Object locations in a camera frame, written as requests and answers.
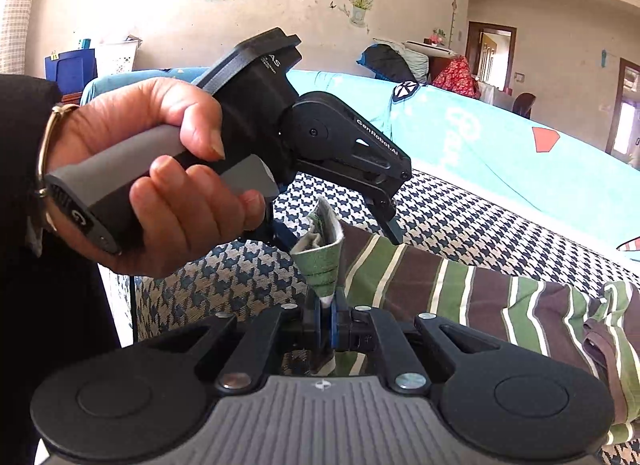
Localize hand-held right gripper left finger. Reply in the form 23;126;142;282
135;297;328;393

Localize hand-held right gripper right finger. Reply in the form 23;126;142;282
327;301;506;393

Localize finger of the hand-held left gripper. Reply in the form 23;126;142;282
294;106;413;246
235;195;303;253

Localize green brown striped t-shirt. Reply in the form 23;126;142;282
280;197;640;446

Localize person's left forearm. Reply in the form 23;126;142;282
0;74;136;465

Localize light folded clothes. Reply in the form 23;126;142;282
395;42;432;83

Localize person's left hand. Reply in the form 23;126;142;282
42;76;268;278

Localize houndstooth sofa seat cover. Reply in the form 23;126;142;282
135;170;640;465

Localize blue printed sofa cover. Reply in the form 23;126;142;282
80;67;640;263

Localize red floral cloth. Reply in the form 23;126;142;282
432;56;481;100

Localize white laundry basket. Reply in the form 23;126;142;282
95;37;143;76

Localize white flat board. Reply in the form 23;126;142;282
404;41;457;56

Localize dark chair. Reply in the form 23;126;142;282
512;92;537;120

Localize wooden doorway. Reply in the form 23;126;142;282
605;57;640;158
465;21;518;96

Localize blue storage box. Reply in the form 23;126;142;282
45;47;98;96

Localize checked curtain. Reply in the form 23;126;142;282
0;0;40;76

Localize lavender pot wall sticker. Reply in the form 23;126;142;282
340;0;376;28

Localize gold bracelet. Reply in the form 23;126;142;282
36;104;81;233

